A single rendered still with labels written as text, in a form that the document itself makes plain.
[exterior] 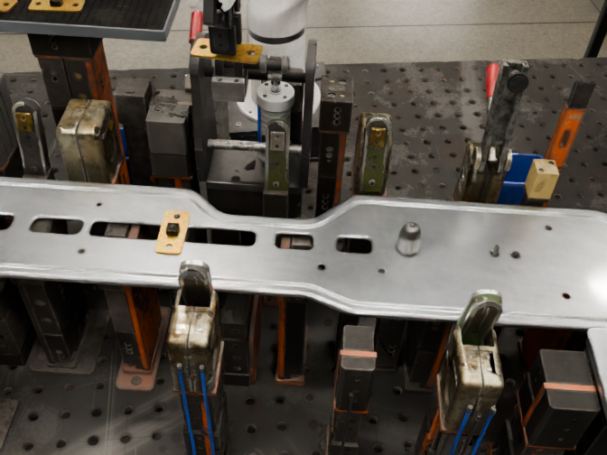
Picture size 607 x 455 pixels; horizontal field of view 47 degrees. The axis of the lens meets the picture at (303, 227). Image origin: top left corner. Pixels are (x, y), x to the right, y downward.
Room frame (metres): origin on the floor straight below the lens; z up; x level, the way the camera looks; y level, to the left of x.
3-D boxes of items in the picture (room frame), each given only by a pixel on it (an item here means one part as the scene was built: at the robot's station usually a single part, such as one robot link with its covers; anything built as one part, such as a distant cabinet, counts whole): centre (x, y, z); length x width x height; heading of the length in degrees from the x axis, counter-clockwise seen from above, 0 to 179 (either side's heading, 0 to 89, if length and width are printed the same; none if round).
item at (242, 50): (0.74, 0.10, 1.28); 0.08 x 0.04 x 0.01; 81
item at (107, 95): (1.03, 0.41, 0.92); 0.10 x 0.08 x 0.45; 89
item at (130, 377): (0.68, 0.27, 0.84); 0.17 x 0.06 x 0.29; 179
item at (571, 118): (0.83, -0.38, 0.95); 0.03 x 0.01 x 0.50; 89
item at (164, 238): (0.69, 0.19, 1.01); 0.08 x 0.04 x 0.01; 179
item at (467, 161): (0.84, -0.28, 0.88); 0.07 x 0.06 x 0.35; 179
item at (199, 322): (0.51, 0.13, 0.87); 0.12 x 0.09 x 0.35; 179
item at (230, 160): (0.89, 0.08, 0.94); 0.18 x 0.13 x 0.49; 89
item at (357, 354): (0.51, -0.08, 0.84); 0.11 x 0.08 x 0.29; 179
